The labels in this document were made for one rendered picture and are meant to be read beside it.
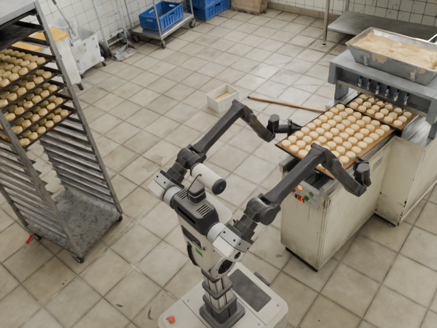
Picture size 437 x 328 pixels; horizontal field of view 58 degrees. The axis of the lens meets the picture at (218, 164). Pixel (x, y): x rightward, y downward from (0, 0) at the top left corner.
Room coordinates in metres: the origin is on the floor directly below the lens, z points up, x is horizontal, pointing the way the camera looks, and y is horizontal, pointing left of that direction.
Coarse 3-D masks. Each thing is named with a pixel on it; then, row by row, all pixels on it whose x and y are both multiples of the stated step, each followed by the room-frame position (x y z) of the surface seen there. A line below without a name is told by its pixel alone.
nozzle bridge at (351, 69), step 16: (336, 64) 2.21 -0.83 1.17; (352, 64) 2.17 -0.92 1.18; (336, 80) 2.23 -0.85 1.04; (352, 80) 2.20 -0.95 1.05; (384, 80) 1.95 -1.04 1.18; (400, 80) 1.93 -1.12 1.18; (432, 80) 1.89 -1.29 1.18; (336, 96) 2.30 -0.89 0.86; (384, 96) 1.97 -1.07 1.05; (400, 96) 1.94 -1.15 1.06; (416, 96) 1.86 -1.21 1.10; (432, 96) 1.73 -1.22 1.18; (416, 112) 1.80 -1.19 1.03; (432, 112) 1.70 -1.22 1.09; (432, 128) 1.77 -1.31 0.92
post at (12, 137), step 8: (0, 112) 1.77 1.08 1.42; (0, 120) 1.75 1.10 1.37; (8, 128) 1.76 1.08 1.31; (8, 136) 1.76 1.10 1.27; (16, 144) 1.76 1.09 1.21; (24, 152) 1.77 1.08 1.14; (24, 160) 1.75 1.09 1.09; (32, 168) 1.77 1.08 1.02; (32, 176) 1.76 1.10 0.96; (40, 184) 1.76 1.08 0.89; (40, 192) 1.77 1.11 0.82; (48, 200) 1.75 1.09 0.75; (56, 208) 1.77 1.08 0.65; (56, 216) 1.75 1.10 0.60; (64, 224) 1.77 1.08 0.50; (64, 232) 1.76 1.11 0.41; (72, 240) 1.76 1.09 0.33; (80, 256) 1.75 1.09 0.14
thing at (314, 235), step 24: (384, 144) 1.76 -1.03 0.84; (384, 168) 1.81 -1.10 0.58; (336, 192) 1.46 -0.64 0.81; (288, 216) 1.63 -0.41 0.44; (312, 216) 1.48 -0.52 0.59; (336, 216) 1.49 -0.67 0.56; (360, 216) 1.69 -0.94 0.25; (288, 240) 1.62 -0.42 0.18; (312, 240) 1.47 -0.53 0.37; (336, 240) 1.52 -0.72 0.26; (312, 264) 1.46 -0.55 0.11
